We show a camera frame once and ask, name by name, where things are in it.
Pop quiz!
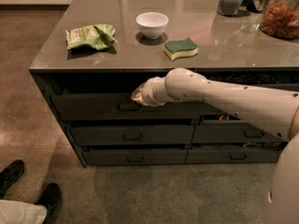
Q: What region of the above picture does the black shoe near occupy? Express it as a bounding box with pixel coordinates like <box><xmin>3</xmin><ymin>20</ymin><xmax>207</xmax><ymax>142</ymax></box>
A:
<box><xmin>36</xmin><ymin>183</ymin><xmax>62</xmax><ymax>224</ymax></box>

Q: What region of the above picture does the green yellow sponge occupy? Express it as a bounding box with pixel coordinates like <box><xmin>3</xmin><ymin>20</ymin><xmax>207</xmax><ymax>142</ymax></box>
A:
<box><xmin>164</xmin><ymin>37</ymin><xmax>198</xmax><ymax>61</ymax></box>

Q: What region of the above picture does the white trouser leg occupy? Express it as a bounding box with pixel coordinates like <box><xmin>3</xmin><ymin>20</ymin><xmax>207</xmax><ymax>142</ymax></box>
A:
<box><xmin>0</xmin><ymin>200</ymin><xmax>47</xmax><ymax>224</ymax></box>

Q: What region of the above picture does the glass jar of snacks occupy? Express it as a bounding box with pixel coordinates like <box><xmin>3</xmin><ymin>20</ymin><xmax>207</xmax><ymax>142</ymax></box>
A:
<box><xmin>260</xmin><ymin>0</ymin><xmax>299</xmax><ymax>39</ymax></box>

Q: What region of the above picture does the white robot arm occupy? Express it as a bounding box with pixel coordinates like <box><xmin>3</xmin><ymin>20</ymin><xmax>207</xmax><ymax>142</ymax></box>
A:
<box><xmin>132</xmin><ymin>68</ymin><xmax>299</xmax><ymax>224</ymax></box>

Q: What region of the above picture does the crumpled green chip bag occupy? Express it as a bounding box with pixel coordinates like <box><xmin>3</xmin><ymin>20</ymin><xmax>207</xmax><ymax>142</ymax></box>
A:
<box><xmin>65</xmin><ymin>24</ymin><xmax>117</xmax><ymax>50</ymax></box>

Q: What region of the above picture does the white ceramic bowl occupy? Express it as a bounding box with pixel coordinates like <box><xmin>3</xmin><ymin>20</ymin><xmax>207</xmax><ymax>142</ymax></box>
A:
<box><xmin>135</xmin><ymin>12</ymin><xmax>168</xmax><ymax>39</ymax></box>

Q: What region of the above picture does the black shoe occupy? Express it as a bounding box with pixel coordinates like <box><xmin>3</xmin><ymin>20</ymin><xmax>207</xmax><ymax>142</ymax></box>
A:
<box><xmin>0</xmin><ymin>160</ymin><xmax>25</xmax><ymax>199</ymax></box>
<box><xmin>36</xmin><ymin>183</ymin><xmax>62</xmax><ymax>224</ymax></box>

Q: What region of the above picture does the black shoe far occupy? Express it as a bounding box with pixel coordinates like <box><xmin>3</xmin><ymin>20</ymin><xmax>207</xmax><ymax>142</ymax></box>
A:
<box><xmin>0</xmin><ymin>160</ymin><xmax>25</xmax><ymax>199</ymax></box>

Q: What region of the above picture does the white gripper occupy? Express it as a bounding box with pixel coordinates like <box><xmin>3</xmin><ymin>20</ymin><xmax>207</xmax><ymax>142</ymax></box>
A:
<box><xmin>131</xmin><ymin>77</ymin><xmax>168</xmax><ymax>106</ymax></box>

